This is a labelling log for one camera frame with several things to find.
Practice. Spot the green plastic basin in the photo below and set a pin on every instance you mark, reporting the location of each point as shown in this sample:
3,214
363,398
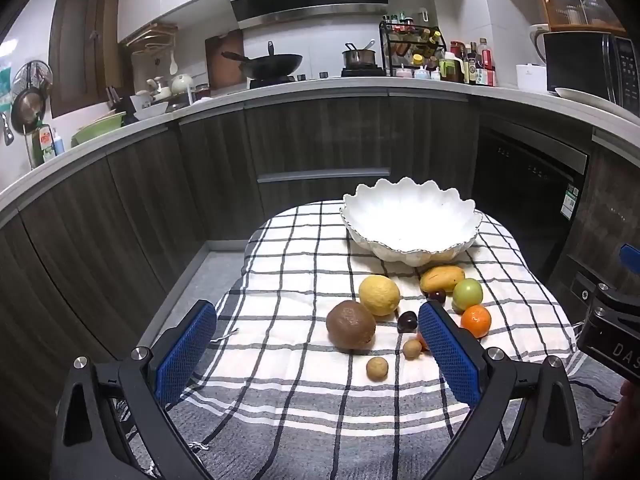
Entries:
100,130

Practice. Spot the green dish soap bottle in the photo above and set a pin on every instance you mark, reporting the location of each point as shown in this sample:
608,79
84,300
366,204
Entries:
44,142

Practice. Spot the row of condiment bottles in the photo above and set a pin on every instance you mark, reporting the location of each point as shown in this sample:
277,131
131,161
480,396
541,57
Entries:
475,67

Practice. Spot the person's right hand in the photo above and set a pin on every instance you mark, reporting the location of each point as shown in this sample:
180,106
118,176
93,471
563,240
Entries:
631,395

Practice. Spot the white hanging spoon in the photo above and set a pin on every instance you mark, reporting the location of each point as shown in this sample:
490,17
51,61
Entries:
173,62

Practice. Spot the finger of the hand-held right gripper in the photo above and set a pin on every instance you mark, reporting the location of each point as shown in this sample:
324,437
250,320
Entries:
631,259
620,302

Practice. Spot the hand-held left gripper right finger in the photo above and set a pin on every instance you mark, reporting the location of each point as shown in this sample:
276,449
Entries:
450,355

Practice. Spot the red lidded jar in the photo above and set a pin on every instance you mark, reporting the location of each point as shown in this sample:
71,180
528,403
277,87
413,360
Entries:
202,92

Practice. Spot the black microwave oven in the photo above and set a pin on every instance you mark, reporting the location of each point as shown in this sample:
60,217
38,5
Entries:
580,62

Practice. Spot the brown kiwi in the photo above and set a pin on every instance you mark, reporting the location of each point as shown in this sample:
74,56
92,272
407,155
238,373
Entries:
350,326

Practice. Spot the tan longan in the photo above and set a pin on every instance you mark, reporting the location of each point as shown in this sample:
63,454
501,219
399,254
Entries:
412,349
377,368

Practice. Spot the black white checked cloth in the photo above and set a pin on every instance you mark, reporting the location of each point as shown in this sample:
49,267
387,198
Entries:
300,285

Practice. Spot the green lidded jug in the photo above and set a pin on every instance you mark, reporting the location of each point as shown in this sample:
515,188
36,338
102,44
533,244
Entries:
448,71

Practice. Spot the brown wooden door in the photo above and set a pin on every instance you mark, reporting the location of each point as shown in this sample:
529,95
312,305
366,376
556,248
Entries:
80,50

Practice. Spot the green white sticker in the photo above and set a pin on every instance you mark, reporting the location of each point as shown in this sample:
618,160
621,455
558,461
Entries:
570,201

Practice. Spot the white plain bowl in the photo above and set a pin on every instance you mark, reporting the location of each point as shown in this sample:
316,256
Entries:
150,111

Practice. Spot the hanging frying pan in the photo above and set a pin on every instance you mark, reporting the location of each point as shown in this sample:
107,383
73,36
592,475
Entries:
25,110

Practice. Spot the brown cutting board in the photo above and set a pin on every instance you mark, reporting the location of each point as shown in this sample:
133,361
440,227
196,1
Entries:
220,60

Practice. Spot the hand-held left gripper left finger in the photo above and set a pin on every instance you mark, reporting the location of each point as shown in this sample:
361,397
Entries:
185,355

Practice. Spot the yellow mango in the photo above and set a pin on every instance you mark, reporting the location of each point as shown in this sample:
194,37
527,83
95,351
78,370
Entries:
442,279

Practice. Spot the black wok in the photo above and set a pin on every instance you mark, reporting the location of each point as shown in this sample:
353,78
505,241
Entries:
272,64

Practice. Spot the white plate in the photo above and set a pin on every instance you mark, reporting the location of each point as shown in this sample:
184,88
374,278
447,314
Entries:
585,97

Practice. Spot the white teapot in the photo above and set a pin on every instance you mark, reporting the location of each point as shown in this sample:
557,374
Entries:
181,84

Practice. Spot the steel saucepan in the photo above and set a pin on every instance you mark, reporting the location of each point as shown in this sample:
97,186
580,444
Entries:
360,57

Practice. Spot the white scalloped bowl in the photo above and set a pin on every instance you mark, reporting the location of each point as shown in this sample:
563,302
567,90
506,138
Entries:
410,220

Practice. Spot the black built-in dishwasher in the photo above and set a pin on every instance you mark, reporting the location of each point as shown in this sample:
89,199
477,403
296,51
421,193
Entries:
520,195

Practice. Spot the wooden hanging rack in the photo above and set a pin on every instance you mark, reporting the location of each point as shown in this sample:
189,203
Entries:
150,35

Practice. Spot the black knife block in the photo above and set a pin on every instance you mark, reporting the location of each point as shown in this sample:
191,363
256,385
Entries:
120,105

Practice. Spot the orange mandarin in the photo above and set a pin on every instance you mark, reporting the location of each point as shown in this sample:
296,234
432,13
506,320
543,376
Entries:
476,321

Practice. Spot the black gas stove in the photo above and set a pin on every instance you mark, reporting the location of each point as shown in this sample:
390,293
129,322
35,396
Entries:
270,81

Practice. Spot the yellow lemon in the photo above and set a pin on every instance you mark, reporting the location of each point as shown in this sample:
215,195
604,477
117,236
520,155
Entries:
380,296

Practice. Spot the small white blue bottle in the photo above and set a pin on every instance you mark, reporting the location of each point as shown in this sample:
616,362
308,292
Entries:
58,142

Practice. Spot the green plum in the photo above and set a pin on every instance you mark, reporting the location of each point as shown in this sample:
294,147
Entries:
468,295

